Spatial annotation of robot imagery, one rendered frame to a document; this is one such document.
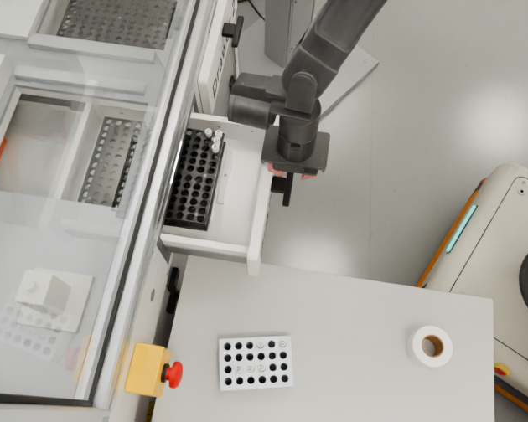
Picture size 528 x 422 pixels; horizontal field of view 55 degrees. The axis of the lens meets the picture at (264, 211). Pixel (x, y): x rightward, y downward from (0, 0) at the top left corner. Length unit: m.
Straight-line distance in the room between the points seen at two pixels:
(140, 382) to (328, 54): 0.53
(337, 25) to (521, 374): 1.19
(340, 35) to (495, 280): 1.11
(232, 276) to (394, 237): 0.99
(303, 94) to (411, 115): 1.47
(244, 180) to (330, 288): 0.26
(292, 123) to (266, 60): 1.43
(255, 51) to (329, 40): 1.52
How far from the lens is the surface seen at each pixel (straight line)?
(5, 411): 0.48
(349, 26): 0.63
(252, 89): 0.70
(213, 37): 1.01
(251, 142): 0.98
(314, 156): 0.79
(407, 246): 1.85
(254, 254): 0.79
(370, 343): 0.96
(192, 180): 0.88
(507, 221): 1.68
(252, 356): 0.93
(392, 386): 0.96
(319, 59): 0.64
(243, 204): 0.92
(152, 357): 0.80
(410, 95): 2.14
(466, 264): 1.58
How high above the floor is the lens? 1.69
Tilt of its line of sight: 68 degrees down
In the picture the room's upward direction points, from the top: 1 degrees clockwise
